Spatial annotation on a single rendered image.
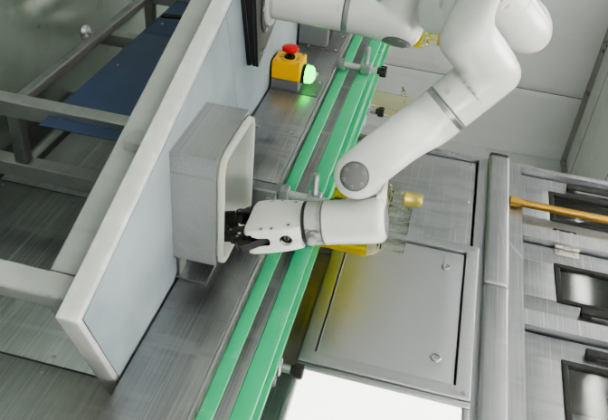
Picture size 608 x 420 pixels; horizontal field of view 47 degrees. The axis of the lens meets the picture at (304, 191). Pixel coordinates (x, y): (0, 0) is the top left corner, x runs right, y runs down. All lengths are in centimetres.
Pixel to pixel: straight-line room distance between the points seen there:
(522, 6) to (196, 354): 75
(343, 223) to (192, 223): 26
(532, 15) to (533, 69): 655
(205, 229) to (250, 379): 26
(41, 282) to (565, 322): 111
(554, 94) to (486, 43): 682
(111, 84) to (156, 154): 68
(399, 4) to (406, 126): 38
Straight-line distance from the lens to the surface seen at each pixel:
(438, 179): 202
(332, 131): 158
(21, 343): 152
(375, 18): 140
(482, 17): 109
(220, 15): 128
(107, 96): 170
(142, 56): 188
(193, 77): 118
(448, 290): 162
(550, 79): 779
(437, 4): 132
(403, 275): 163
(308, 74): 168
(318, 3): 141
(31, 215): 183
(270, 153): 145
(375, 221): 112
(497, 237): 181
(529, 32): 119
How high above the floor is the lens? 113
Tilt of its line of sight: 8 degrees down
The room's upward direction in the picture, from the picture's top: 102 degrees clockwise
